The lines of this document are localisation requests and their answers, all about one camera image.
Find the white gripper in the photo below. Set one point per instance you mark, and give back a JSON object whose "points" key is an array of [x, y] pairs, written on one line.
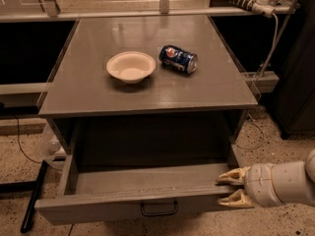
{"points": [[260, 183]]}

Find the grey top drawer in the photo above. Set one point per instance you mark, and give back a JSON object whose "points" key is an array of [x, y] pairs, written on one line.
{"points": [[133, 193]]}

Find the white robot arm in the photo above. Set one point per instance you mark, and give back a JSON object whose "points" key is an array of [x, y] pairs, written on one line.
{"points": [[294, 182]]}

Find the grey drawer cabinet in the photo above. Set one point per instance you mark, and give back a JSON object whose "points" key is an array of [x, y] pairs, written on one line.
{"points": [[146, 92]]}

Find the dark cabinet at right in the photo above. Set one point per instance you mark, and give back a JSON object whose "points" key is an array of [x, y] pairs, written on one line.
{"points": [[292, 103]]}

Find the blue Pepsi soda can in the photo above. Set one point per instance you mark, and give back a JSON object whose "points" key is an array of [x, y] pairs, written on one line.
{"points": [[182, 60]]}

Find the white paper bowl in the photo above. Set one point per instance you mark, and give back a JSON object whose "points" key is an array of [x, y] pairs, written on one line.
{"points": [[131, 67]]}

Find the white power strip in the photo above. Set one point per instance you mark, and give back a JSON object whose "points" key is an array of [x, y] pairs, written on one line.
{"points": [[260, 7]]}

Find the black metal stand leg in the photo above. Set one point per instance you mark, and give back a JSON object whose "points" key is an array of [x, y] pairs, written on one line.
{"points": [[29, 186]]}

